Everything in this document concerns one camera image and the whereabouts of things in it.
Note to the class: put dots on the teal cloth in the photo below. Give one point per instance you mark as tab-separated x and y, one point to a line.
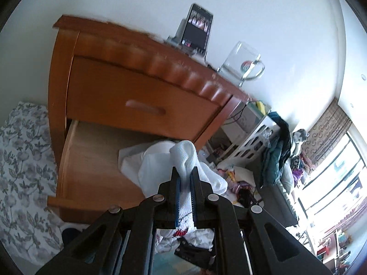
273	116

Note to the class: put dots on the glass mug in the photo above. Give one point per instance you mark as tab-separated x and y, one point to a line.
238	60

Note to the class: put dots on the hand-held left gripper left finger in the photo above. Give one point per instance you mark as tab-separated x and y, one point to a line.
176	203

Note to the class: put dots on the white printed sock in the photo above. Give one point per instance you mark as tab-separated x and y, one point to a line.
186	154

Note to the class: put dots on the light blue cloth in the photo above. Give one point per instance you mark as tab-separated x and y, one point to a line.
166	263

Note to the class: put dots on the patterned brown curtain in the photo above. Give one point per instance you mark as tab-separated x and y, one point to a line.
329	129

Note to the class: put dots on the white plastic laundry basket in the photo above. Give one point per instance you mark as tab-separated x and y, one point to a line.
252	149

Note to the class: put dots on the clear plastic bag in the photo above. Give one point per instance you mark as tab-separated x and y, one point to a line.
267	139

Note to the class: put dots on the black jacket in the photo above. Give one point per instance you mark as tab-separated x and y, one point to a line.
285	137

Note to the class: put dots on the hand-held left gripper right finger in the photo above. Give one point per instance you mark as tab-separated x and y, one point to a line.
194	203

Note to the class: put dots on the navy sock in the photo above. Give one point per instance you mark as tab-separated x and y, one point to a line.
71	236

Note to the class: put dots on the floral blanket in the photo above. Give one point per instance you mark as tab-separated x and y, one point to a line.
25	163

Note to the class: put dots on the white paper sheet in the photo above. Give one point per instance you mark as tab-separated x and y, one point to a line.
243	174

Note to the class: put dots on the smartphone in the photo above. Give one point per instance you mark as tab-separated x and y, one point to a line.
197	28

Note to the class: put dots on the wooden nightstand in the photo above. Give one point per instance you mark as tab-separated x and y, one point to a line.
58	77

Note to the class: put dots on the window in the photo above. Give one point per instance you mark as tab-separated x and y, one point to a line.
338	183

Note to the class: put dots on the grey sofa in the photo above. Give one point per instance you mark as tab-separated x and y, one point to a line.
272	206

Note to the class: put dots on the grey plush toy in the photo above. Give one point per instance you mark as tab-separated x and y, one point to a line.
299	140

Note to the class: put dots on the teal jacket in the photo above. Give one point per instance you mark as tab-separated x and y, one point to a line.
275	163

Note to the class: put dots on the pile of colourful toys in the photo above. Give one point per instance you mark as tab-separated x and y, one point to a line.
232	177

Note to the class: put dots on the black toy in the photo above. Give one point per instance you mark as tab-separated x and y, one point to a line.
248	197

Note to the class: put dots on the closed wooden drawer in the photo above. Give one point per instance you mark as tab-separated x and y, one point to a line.
114	91

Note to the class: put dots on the black underwear with waistband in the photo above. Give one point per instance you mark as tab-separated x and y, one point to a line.
195	255

